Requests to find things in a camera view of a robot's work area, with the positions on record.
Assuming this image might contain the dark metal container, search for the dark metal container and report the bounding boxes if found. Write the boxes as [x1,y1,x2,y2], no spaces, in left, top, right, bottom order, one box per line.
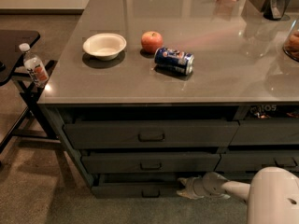
[263,0,291,21]

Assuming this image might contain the grey cabinet island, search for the grey cabinet island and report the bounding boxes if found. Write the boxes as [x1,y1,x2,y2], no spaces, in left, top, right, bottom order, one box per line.
[39,0,299,189]

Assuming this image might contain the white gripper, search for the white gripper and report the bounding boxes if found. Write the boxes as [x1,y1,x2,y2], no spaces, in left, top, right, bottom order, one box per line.
[177,177,208,200]

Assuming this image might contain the clear water bottle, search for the clear water bottle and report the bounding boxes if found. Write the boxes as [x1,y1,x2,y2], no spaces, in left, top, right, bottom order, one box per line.
[19,43,49,88]

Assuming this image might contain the dark side table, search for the dark side table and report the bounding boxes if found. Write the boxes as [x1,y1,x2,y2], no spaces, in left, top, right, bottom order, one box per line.
[0,30,57,152]

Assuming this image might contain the glass jar with pastries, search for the glass jar with pastries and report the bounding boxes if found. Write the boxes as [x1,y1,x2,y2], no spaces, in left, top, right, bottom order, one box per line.
[283,20,299,62]

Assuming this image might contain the red apple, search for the red apple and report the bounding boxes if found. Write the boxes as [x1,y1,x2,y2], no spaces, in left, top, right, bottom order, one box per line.
[141,31,164,54]

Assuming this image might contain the white paper bowl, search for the white paper bowl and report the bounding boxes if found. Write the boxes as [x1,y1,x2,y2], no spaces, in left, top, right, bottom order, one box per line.
[82,33,127,61]

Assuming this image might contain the snack bags in drawer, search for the snack bags in drawer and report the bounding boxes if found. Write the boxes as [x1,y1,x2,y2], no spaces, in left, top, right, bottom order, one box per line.
[248,105,299,119]

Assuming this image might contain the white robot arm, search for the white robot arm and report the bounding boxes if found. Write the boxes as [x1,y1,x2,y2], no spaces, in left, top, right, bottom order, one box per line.
[177,167,299,224]

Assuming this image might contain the blue soda can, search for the blue soda can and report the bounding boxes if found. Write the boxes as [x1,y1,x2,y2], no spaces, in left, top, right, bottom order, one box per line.
[154,47,194,76]

